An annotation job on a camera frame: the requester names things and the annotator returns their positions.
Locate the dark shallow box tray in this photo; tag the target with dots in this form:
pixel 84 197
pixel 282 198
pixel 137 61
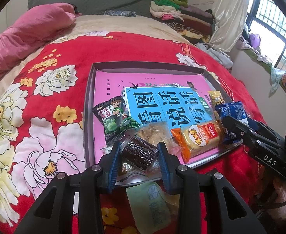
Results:
pixel 93 130

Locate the pink quilt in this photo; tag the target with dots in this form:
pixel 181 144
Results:
pixel 35 28

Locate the light green pastry pack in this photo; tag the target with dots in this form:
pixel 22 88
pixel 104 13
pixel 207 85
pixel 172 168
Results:
pixel 151 207

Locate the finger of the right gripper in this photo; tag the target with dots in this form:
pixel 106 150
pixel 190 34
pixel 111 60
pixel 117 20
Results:
pixel 239 130
pixel 259 133

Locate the clothes on window sill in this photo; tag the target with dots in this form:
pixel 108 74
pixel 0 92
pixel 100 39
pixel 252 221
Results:
pixel 277 76

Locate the pink and blue book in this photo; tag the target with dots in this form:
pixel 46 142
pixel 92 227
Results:
pixel 179 99

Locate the dark brown cake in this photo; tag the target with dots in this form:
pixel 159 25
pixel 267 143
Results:
pixel 139 152

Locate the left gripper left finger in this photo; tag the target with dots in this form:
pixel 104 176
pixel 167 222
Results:
pixel 52 211

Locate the window with grille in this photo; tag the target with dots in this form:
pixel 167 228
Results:
pixel 266 19

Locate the orange bread snack pack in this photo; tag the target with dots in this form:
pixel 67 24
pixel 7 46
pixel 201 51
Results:
pixel 198 138

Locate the stack of folded clothes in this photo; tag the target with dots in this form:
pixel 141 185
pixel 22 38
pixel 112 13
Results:
pixel 192 23

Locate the yellow cartoon snack bar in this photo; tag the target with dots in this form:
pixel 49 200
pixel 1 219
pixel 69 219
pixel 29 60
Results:
pixel 216 99

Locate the cream curtain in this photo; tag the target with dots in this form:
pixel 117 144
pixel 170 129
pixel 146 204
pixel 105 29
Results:
pixel 230 18

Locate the clear yellow cake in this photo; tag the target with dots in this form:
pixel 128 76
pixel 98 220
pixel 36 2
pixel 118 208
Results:
pixel 127 168

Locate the green pea snack pack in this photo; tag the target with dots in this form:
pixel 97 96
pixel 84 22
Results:
pixel 113 116

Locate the person hand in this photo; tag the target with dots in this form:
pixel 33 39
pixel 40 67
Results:
pixel 271 197

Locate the floral basket with clothes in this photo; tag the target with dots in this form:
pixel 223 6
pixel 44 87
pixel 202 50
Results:
pixel 219 56

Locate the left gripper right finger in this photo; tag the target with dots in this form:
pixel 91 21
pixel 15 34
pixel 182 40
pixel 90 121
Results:
pixel 226 210

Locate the clear crispy cake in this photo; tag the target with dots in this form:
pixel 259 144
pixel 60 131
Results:
pixel 155 132

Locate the blue cookie snack pack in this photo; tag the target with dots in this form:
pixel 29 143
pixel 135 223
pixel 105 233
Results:
pixel 236 111

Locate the dark patterned pillow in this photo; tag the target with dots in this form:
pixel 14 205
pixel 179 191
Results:
pixel 130 14

